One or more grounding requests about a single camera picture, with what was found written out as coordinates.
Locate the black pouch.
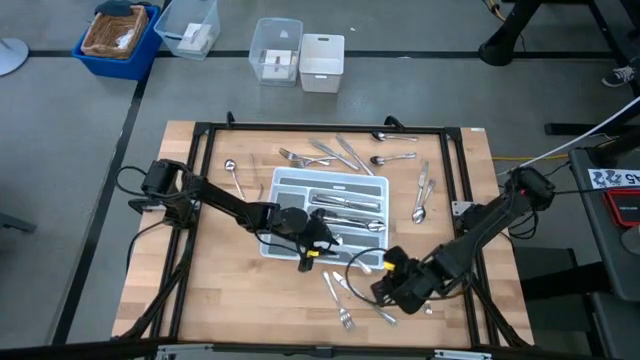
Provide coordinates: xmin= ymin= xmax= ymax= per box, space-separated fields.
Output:
xmin=93 ymin=0 xmax=136 ymax=17

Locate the yellow and black cable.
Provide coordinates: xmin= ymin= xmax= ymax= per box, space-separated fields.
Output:
xmin=480 ymin=0 xmax=504 ymax=22

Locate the black equipment stand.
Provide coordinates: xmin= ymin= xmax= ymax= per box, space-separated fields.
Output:
xmin=513 ymin=245 xmax=640 ymax=360

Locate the red-framed tablet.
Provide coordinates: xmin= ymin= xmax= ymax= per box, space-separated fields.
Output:
xmin=602 ymin=188 xmax=640 ymax=229

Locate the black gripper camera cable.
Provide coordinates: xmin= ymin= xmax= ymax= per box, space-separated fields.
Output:
xmin=344 ymin=247 xmax=391 ymax=307

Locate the white cardboard box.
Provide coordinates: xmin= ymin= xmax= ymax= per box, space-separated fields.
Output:
xmin=176 ymin=22 xmax=212 ymax=54
xmin=261 ymin=48 xmax=297 ymax=81

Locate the black floor stand leg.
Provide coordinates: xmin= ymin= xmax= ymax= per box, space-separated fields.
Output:
xmin=477 ymin=0 xmax=544 ymax=68

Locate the white cutlery organizer tray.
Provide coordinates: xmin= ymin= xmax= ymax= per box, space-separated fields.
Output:
xmin=259 ymin=166 xmax=391 ymax=271

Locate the blue plastic bin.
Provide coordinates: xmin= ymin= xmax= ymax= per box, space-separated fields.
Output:
xmin=71 ymin=4 xmax=162 ymax=82

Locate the white printed label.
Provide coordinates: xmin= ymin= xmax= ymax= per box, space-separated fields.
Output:
xmin=588 ymin=168 xmax=640 ymax=190

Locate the person's shoe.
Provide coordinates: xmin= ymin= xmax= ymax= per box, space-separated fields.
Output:
xmin=601 ymin=64 xmax=640 ymax=89

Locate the white cable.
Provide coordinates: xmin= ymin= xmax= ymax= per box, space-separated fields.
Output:
xmin=497 ymin=96 xmax=640 ymax=177

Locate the grey furniture foot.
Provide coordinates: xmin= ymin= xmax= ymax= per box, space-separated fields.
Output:
xmin=0 ymin=212 xmax=39 ymax=235

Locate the clear plastic bin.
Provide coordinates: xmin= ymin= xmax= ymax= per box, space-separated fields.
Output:
xmin=248 ymin=17 xmax=304 ymax=88
xmin=153 ymin=0 xmax=222 ymax=62

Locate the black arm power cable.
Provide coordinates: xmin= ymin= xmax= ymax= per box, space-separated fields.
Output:
xmin=115 ymin=164 xmax=174 ymax=275
xmin=502 ymin=187 xmax=606 ymax=242

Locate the black crossbeam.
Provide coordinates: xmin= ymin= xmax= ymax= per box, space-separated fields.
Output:
xmin=0 ymin=338 xmax=640 ymax=360

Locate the grey round plate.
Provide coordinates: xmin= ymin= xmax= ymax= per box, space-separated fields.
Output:
xmin=621 ymin=224 xmax=640 ymax=257

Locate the black side table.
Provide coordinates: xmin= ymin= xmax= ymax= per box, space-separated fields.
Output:
xmin=568 ymin=134 xmax=640 ymax=304

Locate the grey metal bracket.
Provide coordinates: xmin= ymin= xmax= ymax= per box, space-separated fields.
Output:
xmin=432 ymin=349 xmax=494 ymax=360
xmin=154 ymin=343 xmax=216 ymax=360

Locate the wicker basket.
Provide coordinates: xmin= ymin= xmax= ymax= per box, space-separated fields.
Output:
xmin=80 ymin=4 xmax=150 ymax=61

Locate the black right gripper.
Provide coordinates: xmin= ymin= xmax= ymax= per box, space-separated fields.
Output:
xmin=370 ymin=243 xmax=445 ymax=316

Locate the black stand frame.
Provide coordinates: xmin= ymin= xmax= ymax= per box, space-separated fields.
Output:
xmin=543 ymin=0 xmax=640 ymax=137

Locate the white plastic bin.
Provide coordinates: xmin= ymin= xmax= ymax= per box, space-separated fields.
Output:
xmin=298 ymin=33 xmax=346 ymax=94

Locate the grey round floor base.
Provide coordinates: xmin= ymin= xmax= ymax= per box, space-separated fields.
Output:
xmin=0 ymin=37 xmax=30 ymax=78

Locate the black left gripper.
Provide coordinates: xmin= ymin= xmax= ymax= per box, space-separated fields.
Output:
xmin=271 ymin=204 xmax=342 ymax=274

